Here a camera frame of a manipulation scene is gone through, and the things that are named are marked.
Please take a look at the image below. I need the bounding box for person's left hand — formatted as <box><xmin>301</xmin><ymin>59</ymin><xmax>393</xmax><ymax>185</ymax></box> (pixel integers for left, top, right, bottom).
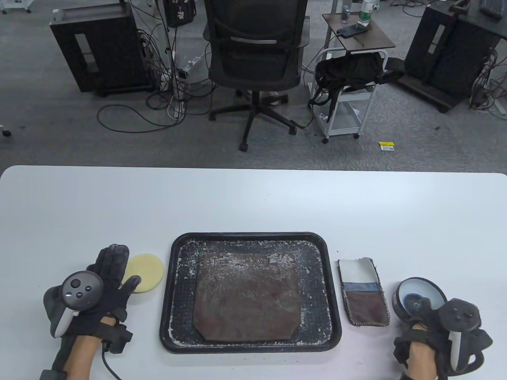
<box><xmin>44</xmin><ymin>244</ymin><xmax>142</xmax><ymax>338</ymax></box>

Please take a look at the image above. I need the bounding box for person's right hand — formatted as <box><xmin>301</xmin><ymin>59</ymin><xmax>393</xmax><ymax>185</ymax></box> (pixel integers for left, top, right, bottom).
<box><xmin>410</xmin><ymin>297</ymin><xmax>494</xmax><ymax>376</ymax></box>

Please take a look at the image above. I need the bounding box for yellow round sponge pad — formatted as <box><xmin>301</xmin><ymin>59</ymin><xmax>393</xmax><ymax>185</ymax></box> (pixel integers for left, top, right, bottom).
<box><xmin>121</xmin><ymin>253</ymin><xmax>165</xmax><ymax>294</ymax></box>

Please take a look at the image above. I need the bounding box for black leather care cream tin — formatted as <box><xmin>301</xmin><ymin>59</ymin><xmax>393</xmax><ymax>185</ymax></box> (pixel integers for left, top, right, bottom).
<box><xmin>392</xmin><ymin>277</ymin><xmax>449</xmax><ymax>327</ymax></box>

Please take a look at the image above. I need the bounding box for white grey cloth swatch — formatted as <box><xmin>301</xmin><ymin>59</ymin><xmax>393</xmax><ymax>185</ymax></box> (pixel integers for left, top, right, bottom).
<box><xmin>337</xmin><ymin>257</ymin><xmax>391</xmax><ymax>327</ymax></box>

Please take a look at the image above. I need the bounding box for brown leather bag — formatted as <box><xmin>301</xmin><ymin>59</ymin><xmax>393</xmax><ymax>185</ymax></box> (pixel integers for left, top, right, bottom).
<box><xmin>193</xmin><ymin>253</ymin><xmax>301</xmax><ymax>343</ymax></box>

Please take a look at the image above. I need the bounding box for person's right forearm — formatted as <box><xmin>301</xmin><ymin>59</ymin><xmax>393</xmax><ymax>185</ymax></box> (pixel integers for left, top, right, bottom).
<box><xmin>393</xmin><ymin>323</ymin><xmax>440</xmax><ymax>380</ymax></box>

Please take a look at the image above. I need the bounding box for person's left forearm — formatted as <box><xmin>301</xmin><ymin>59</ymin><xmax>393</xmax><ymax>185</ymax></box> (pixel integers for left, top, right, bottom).
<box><xmin>40</xmin><ymin>317</ymin><xmax>133</xmax><ymax>380</ymax></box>

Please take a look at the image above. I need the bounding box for black white hand controller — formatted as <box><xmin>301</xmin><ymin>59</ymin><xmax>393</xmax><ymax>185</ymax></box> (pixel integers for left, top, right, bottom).
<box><xmin>50</xmin><ymin>271</ymin><xmax>104</xmax><ymax>338</ymax></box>
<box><xmin>438</xmin><ymin>298</ymin><xmax>494</xmax><ymax>372</ymax></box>

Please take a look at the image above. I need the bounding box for black plastic tray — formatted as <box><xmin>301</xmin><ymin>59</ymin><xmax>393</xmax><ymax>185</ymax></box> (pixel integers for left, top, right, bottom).
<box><xmin>160</xmin><ymin>232</ymin><xmax>342</xmax><ymax>354</ymax></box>

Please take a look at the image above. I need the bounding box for white power strip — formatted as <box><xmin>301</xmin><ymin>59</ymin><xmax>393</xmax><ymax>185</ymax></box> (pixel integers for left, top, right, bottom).
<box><xmin>168</xmin><ymin>97</ymin><xmax>187</xmax><ymax>119</ymax></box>

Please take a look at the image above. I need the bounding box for black wheeled cabinet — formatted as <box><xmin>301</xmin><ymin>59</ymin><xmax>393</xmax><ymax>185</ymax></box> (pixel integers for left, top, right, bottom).
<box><xmin>50</xmin><ymin>0</ymin><xmax>153</xmax><ymax>97</ymax></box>
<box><xmin>398</xmin><ymin>0</ymin><xmax>507</xmax><ymax>113</ymax></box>

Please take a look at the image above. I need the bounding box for white desk leg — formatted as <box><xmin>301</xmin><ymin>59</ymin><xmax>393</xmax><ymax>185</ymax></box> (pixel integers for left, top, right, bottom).
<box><xmin>156</xmin><ymin>0</ymin><xmax>179</xmax><ymax>103</ymax></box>

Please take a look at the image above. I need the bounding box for white rolling cart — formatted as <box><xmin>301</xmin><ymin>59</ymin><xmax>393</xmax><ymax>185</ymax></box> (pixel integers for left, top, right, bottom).
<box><xmin>313</xmin><ymin>47</ymin><xmax>388</xmax><ymax>144</ymax></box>

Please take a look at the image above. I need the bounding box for black mesh office chair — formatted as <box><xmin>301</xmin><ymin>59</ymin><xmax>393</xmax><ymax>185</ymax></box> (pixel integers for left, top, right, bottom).
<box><xmin>203</xmin><ymin>0</ymin><xmax>310</xmax><ymax>151</ymax></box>

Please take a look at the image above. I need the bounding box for black pouch white print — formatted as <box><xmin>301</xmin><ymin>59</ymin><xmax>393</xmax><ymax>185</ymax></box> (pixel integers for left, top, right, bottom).
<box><xmin>162</xmin><ymin>0</ymin><xmax>196</xmax><ymax>27</ymax></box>

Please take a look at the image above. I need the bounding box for black backpack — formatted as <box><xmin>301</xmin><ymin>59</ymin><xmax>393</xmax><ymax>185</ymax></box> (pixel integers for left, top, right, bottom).
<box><xmin>308</xmin><ymin>53</ymin><xmax>405</xmax><ymax>121</ymax></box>

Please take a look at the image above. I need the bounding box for white wheeled base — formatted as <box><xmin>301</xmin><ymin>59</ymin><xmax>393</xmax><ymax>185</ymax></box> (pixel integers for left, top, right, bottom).
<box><xmin>0</xmin><ymin>0</ymin><xmax>32</xmax><ymax>14</ymax></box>

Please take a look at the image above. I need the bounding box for brown side table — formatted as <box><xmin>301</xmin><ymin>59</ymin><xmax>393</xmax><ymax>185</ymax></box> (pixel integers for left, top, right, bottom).
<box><xmin>322</xmin><ymin>12</ymin><xmax>396</xmax><ymax>52</ymax></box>

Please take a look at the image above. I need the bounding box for black smartphone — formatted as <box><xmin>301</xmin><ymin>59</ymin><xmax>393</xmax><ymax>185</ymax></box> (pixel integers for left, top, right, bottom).
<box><xmin>337</xmin><ymin>25</ymin><xmax>369</xmax><ymax>38</ymax></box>

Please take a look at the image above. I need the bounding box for clear bottle green label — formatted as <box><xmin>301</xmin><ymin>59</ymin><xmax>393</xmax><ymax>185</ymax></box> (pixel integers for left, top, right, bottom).
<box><xmin>358</xmin><ymin>0</ymin><xmax>376</xmax><ymax>27</ymax></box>

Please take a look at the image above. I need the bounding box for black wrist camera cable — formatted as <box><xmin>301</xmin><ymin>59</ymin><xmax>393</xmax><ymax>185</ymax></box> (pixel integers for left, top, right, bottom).
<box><xmin>101</xmin><ymin>342</ymin><xmax>123</xmax><ymax>380</ymax></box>

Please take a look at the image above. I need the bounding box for black looped floor cable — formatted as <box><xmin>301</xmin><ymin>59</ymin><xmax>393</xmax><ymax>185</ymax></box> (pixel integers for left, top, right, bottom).
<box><xmin>97</xmin><ymin>104</ymin><xmax>187</xmax><ymax>133</ymax></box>

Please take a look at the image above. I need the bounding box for black cable bundle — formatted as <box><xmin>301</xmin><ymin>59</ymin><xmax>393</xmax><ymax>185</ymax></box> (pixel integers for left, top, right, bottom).
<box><xmin>131</xmin><ymin>0</ymin><xmax>177</xmax><ymax>109</ymax></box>

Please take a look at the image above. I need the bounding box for tangled cable bundle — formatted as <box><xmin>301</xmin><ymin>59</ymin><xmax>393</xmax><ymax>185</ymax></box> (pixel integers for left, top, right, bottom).
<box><xmin>469</xmin><ymin>47</ymin><xmax>507</xmax><ymax>119</ymax></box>

